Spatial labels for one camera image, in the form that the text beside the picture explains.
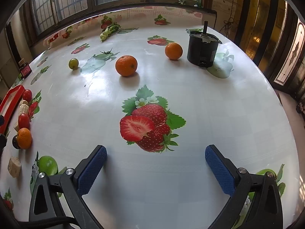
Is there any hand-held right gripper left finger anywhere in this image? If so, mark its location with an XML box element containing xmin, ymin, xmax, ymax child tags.
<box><xmin>29</xmin><ymin>144</ymin><xmax>108</xmax><ymax>229</ymax></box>

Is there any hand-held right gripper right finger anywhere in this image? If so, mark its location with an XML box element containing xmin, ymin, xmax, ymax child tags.
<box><xmin>205</xmin><ymin>144</ymin><xmax>284</xmax><ymax>229</ymax></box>

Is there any red-rimmed white tray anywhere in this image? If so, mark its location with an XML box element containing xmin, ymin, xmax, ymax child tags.
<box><xmin>0</xmin><ymin>85</ymin><xmax>25</xmax><ymax>134</ymax></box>

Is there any red tomato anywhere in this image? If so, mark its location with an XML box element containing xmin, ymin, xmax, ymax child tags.
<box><xmin>18</xmin><ymin>114</ymin><xmax>31</xmax><ymax>130</ymax></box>
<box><xmin>22</xmin><ymin>89</ymin><xmax>33</xmax><ymax>102</ymax></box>

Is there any orange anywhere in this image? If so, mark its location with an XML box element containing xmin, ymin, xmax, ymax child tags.
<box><xmin>165</xmin><ymin>42</ymin><xmax>183</xmax><ymax>60</ymax></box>
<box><xmin>18</xmin><ymin>128</ymin><xmax>32</xmax><ymax>150</ymax></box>
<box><xmin>115</xmin><ymin>55</ymin><xmax>138</xmax><ymax>77</ymax></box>

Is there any beige ridged block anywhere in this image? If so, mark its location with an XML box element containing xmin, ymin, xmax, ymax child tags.
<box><xmin>8</xmin><ymin>157</ymin><xmax>22</xmax><ymax>178</ymax></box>
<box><xmin>19</xmin><ymin>104</ymin><xmax>30</xmax><ymax>118</ymax></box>

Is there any red-label black motor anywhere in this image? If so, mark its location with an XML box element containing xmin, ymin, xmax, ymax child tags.
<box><xmin>18</xmin><ymin>58</ymin><xmax>32</xmax><ymax>78</ymax></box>

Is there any bok choy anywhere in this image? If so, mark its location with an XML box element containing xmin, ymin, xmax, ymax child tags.
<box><xmin>100</xmin><ymin>23</ymin><xmax>122</xmax><ymax>41</ymax></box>

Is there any wooden glass-panel door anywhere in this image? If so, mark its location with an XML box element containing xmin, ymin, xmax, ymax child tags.
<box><xmin>235</xmin><ymin>0</ymin><xmax>305</xmax><ymax>93</ymax></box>

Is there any black wall cable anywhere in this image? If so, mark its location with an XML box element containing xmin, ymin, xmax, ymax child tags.
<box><xmin>223</xmin><ymin>0</ymin><xmax>239</xmax><ymax>39</ymax></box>

